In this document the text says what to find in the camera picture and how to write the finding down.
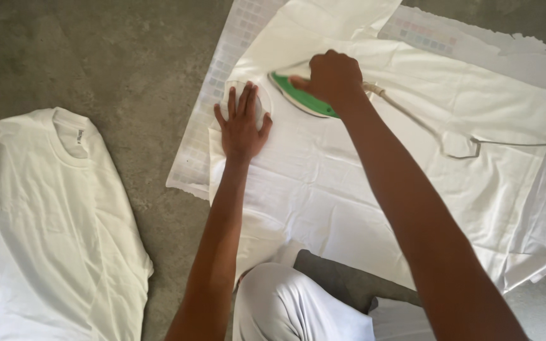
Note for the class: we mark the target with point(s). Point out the white plastic tile-print mat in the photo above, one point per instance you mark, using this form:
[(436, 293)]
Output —
[(197, 156)]

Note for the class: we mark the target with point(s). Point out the person's right hand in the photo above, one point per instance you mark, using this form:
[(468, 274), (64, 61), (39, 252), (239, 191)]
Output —
[(335, 78)]

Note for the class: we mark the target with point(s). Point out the white t-shirt being ironed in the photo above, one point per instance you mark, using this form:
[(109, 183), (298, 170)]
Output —
[(330, 189)]

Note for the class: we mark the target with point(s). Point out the person's left hand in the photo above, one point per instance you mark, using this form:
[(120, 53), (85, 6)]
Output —
[(240, 135)]

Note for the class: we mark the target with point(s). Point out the white t-shirt with neck label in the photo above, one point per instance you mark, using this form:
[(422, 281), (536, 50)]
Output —
[(50, 227)]

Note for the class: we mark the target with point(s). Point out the person's white trousers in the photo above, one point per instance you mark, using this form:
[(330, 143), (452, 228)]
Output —
[(292, 308)]

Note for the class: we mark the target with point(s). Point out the green and white clothes iron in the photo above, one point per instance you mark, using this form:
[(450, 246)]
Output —
[(301, 98)]

